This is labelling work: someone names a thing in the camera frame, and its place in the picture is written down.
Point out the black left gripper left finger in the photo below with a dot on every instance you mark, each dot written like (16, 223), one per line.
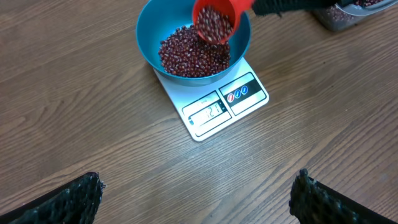
(74, 202)

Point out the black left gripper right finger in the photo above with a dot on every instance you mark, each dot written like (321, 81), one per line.
(312, 202)

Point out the white digital kitchen scale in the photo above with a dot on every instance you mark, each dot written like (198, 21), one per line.
(206, 110)

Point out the red measuring scoop blue handle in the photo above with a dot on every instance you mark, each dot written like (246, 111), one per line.
(231, 8)

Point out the blue plastic bowl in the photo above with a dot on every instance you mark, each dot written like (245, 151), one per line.
(160, 18)

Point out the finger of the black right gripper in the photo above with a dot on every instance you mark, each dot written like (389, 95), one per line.
(265, 7)

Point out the red beans in bowl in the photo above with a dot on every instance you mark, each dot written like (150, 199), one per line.
(185, 54)

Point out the clear plastic food container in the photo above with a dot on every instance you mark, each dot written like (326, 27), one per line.
(336, 18)

